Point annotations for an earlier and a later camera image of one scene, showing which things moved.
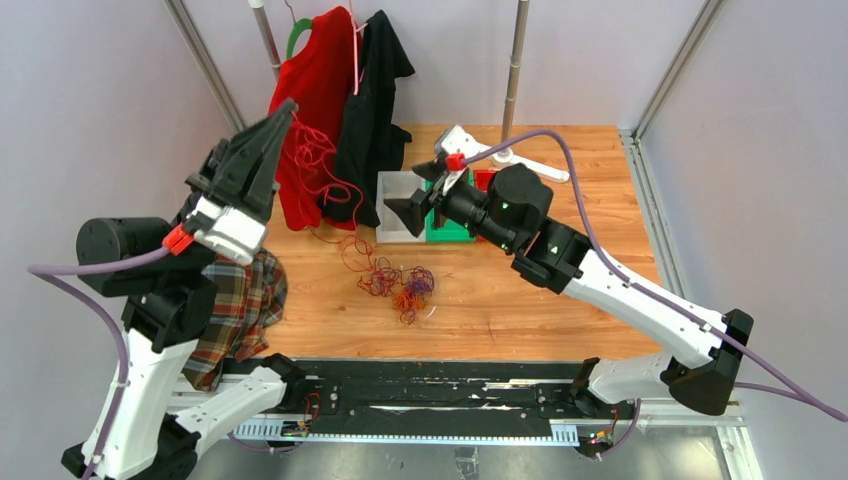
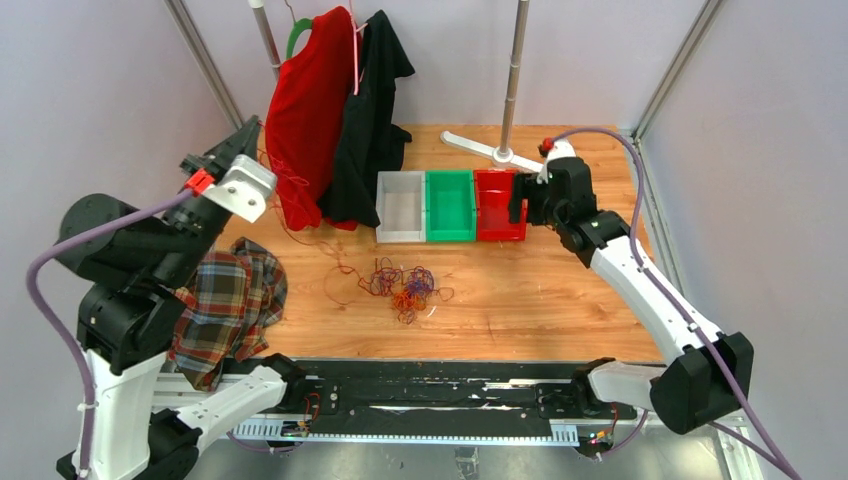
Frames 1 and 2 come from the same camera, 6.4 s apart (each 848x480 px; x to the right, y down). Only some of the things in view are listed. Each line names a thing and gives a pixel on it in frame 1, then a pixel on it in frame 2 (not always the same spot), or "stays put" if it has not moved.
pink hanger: x=357 y=78 stays put
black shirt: x=371 y=143 stays put
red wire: x=380 y=277 to x=303 y=181
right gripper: x=413 y=210 to x=524 y=186
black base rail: x=470 y=402 stays put
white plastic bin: x=390 y=225 stays put
